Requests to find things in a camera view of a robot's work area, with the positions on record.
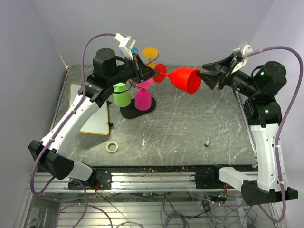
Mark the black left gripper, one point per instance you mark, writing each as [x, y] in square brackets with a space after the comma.
[145, 72]

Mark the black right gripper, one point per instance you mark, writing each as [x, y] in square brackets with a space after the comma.
[212, 80]

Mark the orange plastic wine glass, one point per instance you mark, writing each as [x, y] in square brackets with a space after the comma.
[151, 54]

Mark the pink plastic wine glass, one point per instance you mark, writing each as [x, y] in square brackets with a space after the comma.
[143, 98]

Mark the blue plastic wine glass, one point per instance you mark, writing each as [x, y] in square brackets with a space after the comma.
[134, 50]

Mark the red plastic wine glass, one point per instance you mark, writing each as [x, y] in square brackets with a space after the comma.
[184, 79]

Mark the green plastic wine glass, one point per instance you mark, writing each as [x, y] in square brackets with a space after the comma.
[121, 95]

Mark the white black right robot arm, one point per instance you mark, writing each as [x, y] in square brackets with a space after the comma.
[264, 117]

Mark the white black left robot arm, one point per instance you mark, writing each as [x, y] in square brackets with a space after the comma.
[50, 151]

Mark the yellow-framed whiteboard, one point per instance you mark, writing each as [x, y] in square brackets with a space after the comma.
[98, 123]

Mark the masking tape roll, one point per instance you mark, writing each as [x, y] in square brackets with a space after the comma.
[112, 147]

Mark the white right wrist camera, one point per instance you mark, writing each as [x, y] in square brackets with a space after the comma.
[240, 54]

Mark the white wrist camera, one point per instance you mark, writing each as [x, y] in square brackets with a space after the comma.
[240, 54]
[126, 44]

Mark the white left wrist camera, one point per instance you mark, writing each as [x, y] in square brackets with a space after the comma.
[126, 44]

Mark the copper wire wine glass rack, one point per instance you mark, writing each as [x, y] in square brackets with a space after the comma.
[131, 112]

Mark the aluminium mounting rail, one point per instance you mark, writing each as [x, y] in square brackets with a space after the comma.
[134, 182]

